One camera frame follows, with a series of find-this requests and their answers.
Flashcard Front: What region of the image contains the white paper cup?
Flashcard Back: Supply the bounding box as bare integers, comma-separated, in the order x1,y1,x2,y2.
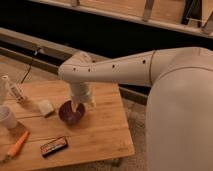
0,105,18,129

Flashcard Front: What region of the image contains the white sponge block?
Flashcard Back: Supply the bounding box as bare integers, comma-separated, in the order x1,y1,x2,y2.
38,100,54,117

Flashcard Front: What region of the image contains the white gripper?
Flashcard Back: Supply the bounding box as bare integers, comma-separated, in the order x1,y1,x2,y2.
70,83,95,111

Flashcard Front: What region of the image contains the orange carrot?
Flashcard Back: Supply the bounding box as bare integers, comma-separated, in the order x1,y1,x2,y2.
0,130,30,164

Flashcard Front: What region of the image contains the dark purple bowl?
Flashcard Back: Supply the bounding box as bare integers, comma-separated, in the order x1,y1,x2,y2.
59,100,86,125

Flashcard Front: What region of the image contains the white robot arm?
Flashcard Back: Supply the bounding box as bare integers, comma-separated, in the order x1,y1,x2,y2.
58,47,213,171

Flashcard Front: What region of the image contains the black cable on left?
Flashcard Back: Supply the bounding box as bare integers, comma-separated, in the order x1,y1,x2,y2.
20,46,44,84

